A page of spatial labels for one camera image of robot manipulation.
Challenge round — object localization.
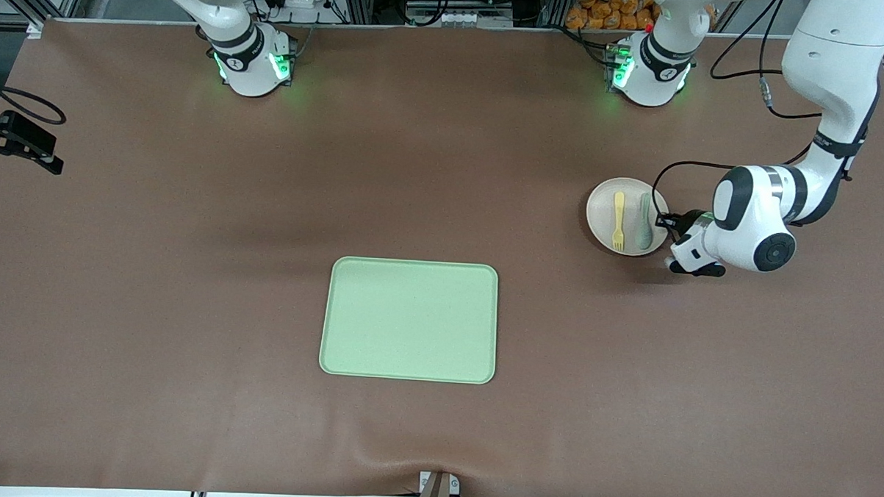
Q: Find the green plastic spoon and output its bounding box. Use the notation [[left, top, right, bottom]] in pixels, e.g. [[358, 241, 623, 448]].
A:
[[633, 194, 656, 251]]

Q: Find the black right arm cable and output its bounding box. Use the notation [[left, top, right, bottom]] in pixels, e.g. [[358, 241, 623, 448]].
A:
[[0, 86, 68, 126]]

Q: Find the yellow plastic fork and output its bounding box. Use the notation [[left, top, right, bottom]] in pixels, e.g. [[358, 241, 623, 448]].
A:
[[611, 192, 628, 252]]

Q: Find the round beige plate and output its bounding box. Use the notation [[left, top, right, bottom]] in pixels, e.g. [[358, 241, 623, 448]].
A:
[[584, 176, 671, 258]]

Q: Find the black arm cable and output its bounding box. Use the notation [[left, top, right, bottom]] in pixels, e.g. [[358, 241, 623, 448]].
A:
[[0, 86, 68, 126], [650, 0, 860, 235]]

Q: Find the orange toy bread pile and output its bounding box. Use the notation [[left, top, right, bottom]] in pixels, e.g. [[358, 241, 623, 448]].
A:
[[565, 0, 661, 32]]

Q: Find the brown table mat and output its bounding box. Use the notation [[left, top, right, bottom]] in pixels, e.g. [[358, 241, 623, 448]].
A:
[[0, 9, 884, 497]]

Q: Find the light green rectangular tray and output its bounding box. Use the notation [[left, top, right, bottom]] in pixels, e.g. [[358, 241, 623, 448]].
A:
[[318, 255, 500, 386]]

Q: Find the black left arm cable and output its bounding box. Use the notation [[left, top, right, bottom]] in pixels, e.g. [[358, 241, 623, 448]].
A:
[[650, 0, 860, 235]]

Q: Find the white connector block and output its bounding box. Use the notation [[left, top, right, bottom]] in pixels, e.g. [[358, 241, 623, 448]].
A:
[[413, 8, 482, 28]]

